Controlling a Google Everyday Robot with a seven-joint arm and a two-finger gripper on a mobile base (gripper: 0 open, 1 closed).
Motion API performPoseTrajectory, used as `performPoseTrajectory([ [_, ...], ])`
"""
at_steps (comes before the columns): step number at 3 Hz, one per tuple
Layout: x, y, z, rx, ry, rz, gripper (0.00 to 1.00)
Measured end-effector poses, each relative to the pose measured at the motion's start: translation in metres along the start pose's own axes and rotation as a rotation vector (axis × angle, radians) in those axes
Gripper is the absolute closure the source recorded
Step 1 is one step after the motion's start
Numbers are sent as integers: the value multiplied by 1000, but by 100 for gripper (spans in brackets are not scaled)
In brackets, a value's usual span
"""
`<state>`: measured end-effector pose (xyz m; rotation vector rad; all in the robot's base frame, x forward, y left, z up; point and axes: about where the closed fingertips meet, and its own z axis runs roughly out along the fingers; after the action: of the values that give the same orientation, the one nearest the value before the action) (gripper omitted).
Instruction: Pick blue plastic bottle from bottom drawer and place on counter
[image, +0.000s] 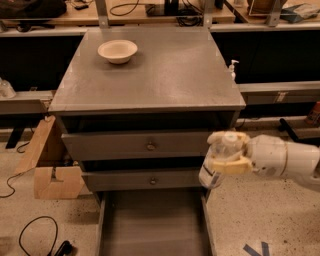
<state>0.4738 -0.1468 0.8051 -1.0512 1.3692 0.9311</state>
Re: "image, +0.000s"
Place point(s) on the orange bottle on floor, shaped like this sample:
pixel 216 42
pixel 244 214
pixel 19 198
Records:
pixel 313 118

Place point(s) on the grey drawer cabinet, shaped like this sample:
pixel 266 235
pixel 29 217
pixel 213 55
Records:
pixel 177 80

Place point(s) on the clear plastic water bottle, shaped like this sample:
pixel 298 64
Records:
pixel 220 152

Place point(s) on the grey bottom drawer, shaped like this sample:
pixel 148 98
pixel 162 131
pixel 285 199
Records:
pixel 160 222

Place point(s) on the grey middle drawer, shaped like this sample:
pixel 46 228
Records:
pixel 141 179

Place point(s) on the grey top drawer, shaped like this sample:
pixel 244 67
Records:
pixel 93 146

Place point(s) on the white paper bowl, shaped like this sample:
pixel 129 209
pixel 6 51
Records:
pixel 117 51

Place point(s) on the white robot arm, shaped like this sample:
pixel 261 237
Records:
pixel 302 164

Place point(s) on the black bag on desk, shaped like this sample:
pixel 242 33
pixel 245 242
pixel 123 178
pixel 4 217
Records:
pixel 31 9

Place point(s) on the wooden board leaning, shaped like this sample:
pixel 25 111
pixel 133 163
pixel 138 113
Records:
pixel 37 143

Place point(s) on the notched wooden block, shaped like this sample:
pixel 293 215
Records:
pixel 57 183

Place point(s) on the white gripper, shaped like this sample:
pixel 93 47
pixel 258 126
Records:
pixel 267 154

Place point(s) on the black table leg stand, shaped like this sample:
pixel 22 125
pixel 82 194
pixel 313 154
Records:
pixel 284 126

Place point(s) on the grey drawer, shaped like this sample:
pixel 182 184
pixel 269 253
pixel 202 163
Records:
pixel 160 222
pixel 93 146
pixel 141 179

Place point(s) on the white pump dispenser bottle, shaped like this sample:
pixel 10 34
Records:
pixel 232 68

